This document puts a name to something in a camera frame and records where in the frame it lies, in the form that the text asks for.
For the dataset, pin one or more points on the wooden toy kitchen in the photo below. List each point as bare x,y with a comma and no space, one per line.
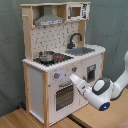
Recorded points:
50,38

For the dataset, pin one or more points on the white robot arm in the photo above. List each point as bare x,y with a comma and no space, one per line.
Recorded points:
104,90

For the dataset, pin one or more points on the toy microwave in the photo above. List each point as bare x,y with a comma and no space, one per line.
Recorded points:
77,12

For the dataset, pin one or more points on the stove knob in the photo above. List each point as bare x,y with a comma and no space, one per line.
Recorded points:
74,69
56,75

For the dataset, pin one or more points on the right stove knob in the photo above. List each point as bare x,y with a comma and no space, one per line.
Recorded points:
74,69

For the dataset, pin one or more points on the black toy faucet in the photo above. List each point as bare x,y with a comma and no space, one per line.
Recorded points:
74,40

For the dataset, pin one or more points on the silver toy pot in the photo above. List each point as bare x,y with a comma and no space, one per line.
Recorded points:
46,56

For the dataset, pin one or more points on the grey toy sink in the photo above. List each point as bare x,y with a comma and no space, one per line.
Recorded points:
79,51

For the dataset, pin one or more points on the dishwasher door with handle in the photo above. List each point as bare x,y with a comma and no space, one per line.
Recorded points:
91,69

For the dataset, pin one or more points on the white oven door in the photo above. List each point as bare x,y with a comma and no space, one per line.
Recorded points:
64,99

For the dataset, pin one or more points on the left stove knob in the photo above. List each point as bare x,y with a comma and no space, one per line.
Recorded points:
56,75

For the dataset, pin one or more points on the black toy stovetop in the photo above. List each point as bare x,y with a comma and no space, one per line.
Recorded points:
58,58

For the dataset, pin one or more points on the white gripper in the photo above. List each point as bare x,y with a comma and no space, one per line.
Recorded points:
83,87

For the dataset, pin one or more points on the blue object behind kitchen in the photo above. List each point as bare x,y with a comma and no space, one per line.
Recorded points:
23,105

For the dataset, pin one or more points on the grey range hood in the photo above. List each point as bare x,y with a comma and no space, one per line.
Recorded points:
48,18

